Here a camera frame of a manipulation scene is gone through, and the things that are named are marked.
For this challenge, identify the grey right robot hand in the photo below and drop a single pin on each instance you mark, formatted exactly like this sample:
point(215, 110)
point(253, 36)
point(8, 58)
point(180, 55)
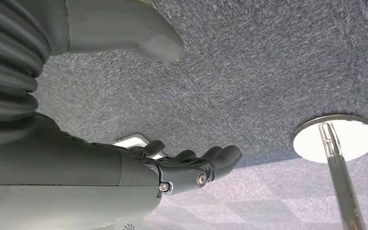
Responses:
point(60, 165)

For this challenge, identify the chrome pole with round base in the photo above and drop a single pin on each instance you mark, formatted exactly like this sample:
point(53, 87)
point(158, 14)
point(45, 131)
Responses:
point(342, 184)

